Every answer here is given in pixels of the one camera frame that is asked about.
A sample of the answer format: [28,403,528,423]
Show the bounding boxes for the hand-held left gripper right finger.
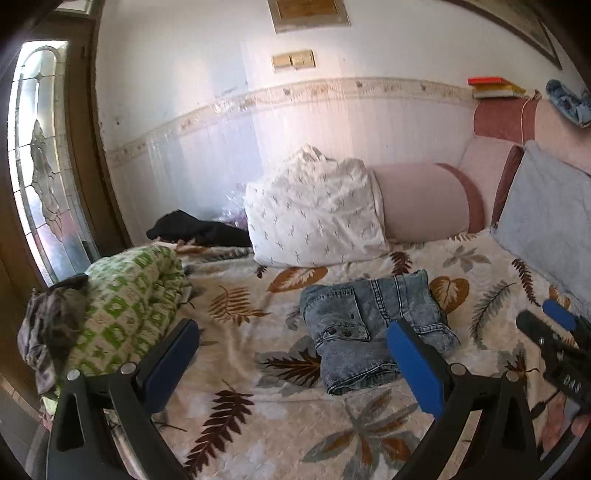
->
[387,318,543,480]

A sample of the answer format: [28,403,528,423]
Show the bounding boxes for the large wall picture frame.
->
[443,0,563,70]

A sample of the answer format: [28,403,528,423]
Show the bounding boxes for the grey mottled cloth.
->
[17,274,90,398]

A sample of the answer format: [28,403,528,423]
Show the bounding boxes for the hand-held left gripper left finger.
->
[46,318,200,480]

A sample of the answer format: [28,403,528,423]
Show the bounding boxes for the leaf print blanket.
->
[152,228,591,480]

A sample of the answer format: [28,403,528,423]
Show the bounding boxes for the green patterned quilt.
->
[58,244,192,398]

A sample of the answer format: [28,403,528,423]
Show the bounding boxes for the pink padded headboard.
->
[459,95,591,227]

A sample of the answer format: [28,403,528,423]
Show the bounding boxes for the black cloth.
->
[146,210,252,248]

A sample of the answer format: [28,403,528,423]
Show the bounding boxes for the blue denim cloth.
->
[546,79,591,126]

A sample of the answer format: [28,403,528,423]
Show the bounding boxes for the white printed pillow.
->
[243,144,392,268]

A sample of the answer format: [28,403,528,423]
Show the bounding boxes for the beige wall light switch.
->
[271,49,317,73]

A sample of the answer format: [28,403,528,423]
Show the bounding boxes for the small wooden picture frame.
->
[268,0,351,34]

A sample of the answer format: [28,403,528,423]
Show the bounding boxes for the grey blue pillow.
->
[490,141,591,319]

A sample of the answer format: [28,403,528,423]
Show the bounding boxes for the pink bolster pillow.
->
[373,161,485,243]

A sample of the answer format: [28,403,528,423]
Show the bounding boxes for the wooden door with glass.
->
[0,0,130,289]

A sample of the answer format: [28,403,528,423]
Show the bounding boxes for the blue denim pants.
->
[299,270,461,397]

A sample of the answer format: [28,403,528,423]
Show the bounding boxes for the clear plastic bag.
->
[217,182,250,229]

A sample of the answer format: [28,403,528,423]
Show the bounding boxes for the yellow white book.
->
[472,84,527,99]

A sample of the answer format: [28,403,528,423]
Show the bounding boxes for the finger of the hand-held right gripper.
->
[542,300,591,344]
[516,310,578,358]

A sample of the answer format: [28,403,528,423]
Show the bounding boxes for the white cord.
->
[519,90,541,146]

